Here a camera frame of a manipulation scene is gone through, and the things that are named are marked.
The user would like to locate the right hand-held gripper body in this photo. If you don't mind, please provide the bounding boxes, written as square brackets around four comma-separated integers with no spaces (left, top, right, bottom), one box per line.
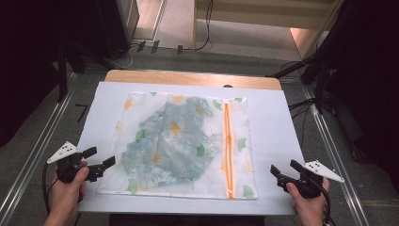
[278,160,345,200]

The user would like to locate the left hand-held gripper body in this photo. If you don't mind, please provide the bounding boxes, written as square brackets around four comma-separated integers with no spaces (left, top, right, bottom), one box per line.
[46,140,95,185]

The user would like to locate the white leaf-print mesh laundry bag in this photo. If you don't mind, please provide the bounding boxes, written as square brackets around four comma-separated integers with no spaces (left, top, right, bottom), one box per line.
[96,90,259,201]

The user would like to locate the person's right hand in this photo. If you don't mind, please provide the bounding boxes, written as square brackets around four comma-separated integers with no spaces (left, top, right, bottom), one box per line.
[285,176,331,220]

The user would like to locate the person's left hand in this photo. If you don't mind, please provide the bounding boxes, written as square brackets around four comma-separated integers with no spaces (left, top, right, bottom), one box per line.
[46,160,90,220]

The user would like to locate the white table mat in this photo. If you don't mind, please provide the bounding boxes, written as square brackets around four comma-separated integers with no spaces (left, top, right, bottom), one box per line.
[76,80,306,217]

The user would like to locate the blue tie-dye garment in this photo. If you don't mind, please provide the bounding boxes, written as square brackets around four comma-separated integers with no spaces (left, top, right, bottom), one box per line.
[120,95,223,190]

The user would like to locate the black metal stand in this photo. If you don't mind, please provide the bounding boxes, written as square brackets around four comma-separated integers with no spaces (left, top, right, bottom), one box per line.
[265,46,328,115]

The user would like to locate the wooden table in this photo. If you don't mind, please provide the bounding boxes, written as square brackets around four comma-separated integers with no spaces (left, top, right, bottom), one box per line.
[104,69,282,91]

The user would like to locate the dark cabinet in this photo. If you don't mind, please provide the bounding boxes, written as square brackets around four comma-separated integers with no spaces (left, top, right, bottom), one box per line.
[95,0,141,61]

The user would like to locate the light wooden shelf unit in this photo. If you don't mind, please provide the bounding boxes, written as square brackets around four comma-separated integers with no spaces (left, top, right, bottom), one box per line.
[191,0,344,61]

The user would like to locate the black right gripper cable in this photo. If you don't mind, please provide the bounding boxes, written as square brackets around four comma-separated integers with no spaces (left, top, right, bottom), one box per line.
[310,177,334,226]

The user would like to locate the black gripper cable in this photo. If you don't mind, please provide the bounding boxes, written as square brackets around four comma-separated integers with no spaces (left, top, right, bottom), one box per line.
[41,161,60,216]
[310,177,334,226]

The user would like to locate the aluminium floor rail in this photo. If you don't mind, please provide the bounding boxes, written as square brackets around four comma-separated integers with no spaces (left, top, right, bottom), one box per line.
[0,73,77,222]
[301,84,371,226]

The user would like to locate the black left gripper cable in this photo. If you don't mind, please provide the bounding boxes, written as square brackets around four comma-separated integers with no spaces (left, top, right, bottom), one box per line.
[41,161,60,216]

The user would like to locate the black floor cables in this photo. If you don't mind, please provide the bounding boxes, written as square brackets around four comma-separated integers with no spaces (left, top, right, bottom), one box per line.
[287,97,317,149]

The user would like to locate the white floor cable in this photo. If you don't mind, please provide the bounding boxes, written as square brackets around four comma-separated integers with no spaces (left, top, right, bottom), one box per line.
[108,43,140,70]

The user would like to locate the black hanging cable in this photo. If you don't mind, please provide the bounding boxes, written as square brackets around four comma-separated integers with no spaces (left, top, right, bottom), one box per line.
[183,0,215,53]

